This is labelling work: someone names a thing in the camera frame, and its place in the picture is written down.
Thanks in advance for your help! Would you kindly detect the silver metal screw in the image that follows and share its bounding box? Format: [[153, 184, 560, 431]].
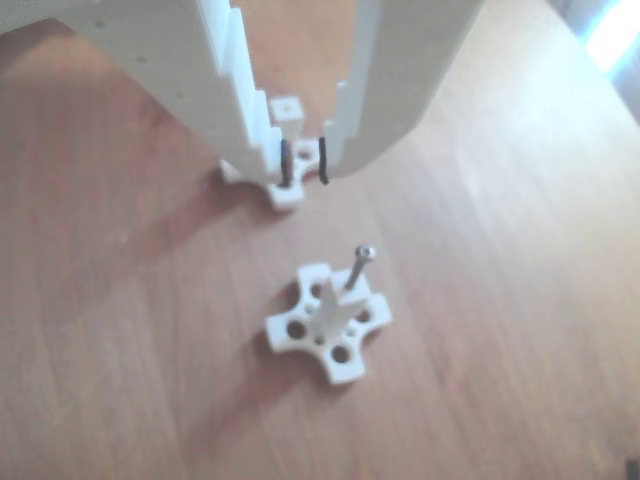
[[343, 243, 378, 291]]

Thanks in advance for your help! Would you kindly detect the white cross-base post stand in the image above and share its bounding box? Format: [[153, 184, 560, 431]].
[[219, 96, 326, 214], [264, 263, 396, 387]]

